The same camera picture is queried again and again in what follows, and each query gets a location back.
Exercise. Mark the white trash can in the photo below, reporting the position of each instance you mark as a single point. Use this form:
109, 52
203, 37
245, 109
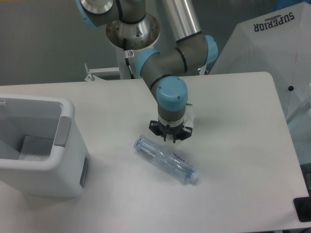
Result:
42, 151

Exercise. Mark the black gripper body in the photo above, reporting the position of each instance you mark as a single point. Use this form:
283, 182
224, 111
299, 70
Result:
174, 128

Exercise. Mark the white metal base frame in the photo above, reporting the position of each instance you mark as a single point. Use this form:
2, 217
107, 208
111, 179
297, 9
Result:
114, 73

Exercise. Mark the white umbrella with Superior print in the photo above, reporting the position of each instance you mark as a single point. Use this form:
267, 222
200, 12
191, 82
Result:
278, 43

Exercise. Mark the black device at table edge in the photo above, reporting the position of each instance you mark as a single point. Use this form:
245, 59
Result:
303, 208

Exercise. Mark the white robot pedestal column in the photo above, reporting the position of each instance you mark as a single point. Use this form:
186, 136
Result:
131, 60

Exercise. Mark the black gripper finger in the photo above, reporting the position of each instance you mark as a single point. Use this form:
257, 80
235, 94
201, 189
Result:
158, 129
181, 133

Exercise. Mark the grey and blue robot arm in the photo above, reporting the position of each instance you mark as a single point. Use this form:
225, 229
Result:
193, 49

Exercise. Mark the clear plastic bottle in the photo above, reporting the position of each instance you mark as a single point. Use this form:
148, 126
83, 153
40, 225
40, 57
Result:
166, 160

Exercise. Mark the white plastic bag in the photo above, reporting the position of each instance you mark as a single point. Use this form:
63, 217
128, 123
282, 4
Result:
189, 115

